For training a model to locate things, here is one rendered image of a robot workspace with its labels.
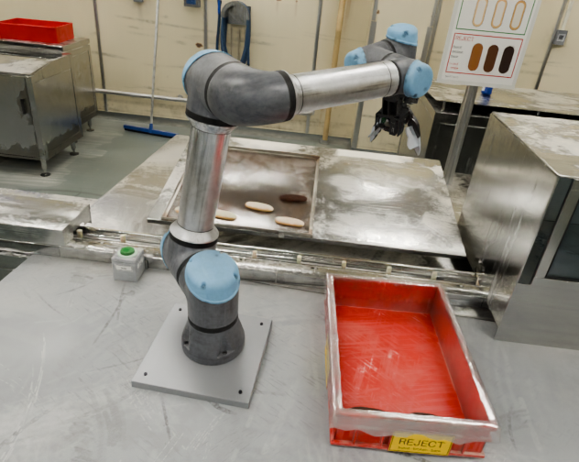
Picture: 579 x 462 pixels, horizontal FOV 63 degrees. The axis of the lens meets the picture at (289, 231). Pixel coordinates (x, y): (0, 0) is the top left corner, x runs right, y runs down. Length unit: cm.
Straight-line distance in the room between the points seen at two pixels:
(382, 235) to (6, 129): 324
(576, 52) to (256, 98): 478
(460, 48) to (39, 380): 183
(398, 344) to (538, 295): 37
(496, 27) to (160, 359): 173
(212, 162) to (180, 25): 421
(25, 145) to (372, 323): 335
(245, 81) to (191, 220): 36
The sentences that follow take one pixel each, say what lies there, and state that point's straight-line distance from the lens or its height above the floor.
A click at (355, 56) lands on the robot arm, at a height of 148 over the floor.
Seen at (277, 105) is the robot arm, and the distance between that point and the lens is 89.
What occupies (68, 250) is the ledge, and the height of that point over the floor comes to 85.
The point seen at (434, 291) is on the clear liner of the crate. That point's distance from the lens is 137.
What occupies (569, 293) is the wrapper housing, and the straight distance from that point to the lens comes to 139.
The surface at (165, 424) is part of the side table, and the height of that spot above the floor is 82.
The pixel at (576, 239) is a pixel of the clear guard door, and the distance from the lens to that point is 130.
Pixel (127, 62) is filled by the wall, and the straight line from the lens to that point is 544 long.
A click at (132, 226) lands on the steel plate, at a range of 172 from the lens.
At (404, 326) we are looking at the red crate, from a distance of 135.
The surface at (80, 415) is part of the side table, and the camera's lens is 112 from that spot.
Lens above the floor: 166
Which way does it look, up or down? 30 degrees down
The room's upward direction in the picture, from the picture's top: 6 degrees clockwise
